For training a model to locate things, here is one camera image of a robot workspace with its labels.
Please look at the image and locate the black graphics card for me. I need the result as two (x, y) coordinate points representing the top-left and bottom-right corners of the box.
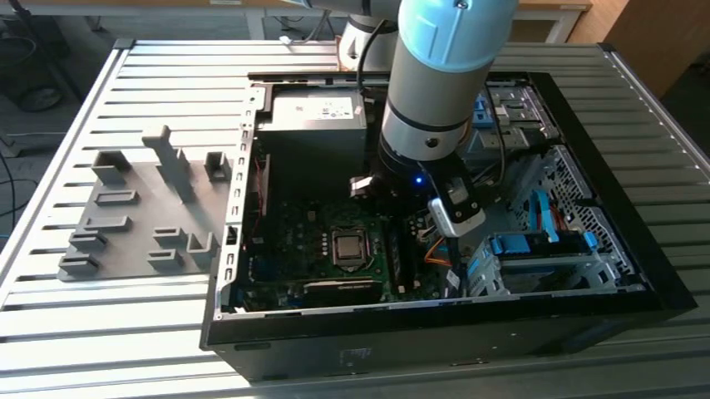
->
(302, 278), (385, 308)

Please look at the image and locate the hard disk in blue carrier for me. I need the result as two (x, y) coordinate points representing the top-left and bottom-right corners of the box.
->
(487, 231), (598, 267)

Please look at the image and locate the blue plastic drive carrier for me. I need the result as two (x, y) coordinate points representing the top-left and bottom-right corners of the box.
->
(470, 94), (495, 128)

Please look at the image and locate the grey power supply unit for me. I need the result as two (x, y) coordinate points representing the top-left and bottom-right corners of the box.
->
(258, 91), (390, 192)

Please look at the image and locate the grey parts rack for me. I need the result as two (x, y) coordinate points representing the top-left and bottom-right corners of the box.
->
(56, 125), (234, 282)

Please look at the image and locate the black open PC case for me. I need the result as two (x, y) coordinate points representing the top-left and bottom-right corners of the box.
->
(199, 71), (700, 382)

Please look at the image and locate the green motherboard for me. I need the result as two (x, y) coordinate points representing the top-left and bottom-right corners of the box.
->
(243, 199), (445, 311)

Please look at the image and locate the tall metal drive cage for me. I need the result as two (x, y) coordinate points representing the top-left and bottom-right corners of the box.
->
(463, 81), (562, 175)

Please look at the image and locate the low metal disk bay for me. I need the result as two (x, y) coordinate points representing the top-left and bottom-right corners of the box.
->
(465, 232), (634, 296)

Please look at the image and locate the blue SATA wire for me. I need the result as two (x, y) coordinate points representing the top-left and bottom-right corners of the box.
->
(530, 190), (561, 244)

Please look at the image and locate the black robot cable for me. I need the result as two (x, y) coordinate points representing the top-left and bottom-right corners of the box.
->
(357, 18), (390, 99)

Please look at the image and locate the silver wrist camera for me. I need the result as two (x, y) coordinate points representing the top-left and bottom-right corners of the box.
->
(427, 176), (489, 239)

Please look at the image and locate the dark wheeled cart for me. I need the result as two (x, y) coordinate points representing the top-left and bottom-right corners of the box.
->
(0, 16), (74, 113)

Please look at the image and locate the brown wooden cabinet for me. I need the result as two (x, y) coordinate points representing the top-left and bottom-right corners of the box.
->
(604, 0), (710, 99)

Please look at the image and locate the orange wire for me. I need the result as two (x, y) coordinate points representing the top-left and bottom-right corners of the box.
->
(425, 236), (463, 267)

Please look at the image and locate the CPU socket with silver CPU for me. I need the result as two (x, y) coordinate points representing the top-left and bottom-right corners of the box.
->
(331, 226), (371, 271)

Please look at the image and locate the wooden desk white frame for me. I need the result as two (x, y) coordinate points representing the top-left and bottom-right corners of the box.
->
(513, 0), (593, 45)

